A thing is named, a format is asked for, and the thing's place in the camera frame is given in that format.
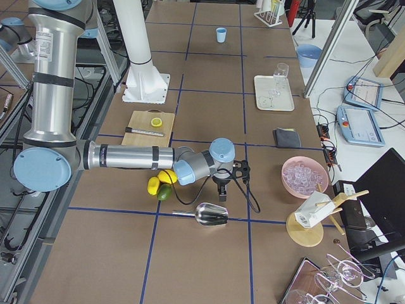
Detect white paper carton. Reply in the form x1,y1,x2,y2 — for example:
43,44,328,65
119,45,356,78
294,191,335,229

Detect light blue plastic cup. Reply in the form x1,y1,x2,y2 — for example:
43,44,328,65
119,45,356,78
216,27,227,43

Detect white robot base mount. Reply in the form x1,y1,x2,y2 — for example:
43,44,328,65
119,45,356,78
113,0,170,104

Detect steel cylinder muddler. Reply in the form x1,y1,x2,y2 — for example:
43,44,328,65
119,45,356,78
125,127,165,137

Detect cream bear tray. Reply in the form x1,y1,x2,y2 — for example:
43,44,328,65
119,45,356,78
254,75,294,111

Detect round wooden stand base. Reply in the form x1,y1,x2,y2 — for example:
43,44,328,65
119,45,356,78
286,213,324,248

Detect blue bowl with fork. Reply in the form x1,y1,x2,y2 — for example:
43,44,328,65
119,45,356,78
296,44,322,68

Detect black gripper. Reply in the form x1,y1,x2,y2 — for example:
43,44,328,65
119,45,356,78
212,160,251,202

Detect wooden cutting board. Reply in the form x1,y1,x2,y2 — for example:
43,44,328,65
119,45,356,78
121,111,175,148

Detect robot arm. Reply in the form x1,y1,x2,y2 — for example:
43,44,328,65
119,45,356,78
1,15,225,192
13,1,251,201

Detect white wire cup rack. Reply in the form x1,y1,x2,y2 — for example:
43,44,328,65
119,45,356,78
254,0,284,27

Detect blue teach pendant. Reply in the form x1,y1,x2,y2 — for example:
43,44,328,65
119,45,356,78
343,76,384,111
336,106,385,147

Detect black monitor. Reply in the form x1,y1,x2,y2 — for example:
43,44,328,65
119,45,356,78
342,148,404,262

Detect pink bowl of ice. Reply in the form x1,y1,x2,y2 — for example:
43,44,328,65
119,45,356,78
281,156,329,199

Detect clear ice cubes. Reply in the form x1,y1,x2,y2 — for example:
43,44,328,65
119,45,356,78
282,161,326,196

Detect green lime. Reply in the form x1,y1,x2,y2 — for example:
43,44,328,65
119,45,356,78
156,184,172,201

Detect aluminium frame post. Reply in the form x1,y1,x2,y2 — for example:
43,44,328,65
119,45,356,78
303,0,359,98

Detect clear wine glass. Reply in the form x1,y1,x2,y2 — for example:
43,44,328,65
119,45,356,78
269,63,289,97

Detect half lemon slice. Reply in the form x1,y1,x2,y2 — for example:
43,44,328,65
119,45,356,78
151,117,163,128

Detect wooden plank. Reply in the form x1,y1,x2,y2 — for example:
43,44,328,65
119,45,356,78
373,27,404,78

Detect shiny metal ice scoop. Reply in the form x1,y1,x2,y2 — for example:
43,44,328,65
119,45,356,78
172,202,228,226

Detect grey folded cloth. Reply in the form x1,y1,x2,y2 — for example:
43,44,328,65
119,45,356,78
273,128,302,148

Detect yellow lemon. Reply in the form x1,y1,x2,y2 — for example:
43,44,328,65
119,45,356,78
158,169,178,184
147,177,160,196

